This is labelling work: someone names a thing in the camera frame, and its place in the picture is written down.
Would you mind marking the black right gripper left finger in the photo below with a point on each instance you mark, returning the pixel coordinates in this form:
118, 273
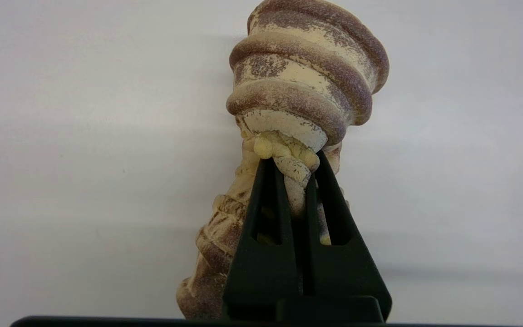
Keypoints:
261, 268

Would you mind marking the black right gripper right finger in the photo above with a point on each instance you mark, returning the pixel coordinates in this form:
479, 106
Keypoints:
341, 268

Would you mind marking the long brown swirl bread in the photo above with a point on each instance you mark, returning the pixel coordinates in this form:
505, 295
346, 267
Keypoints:
304, 77

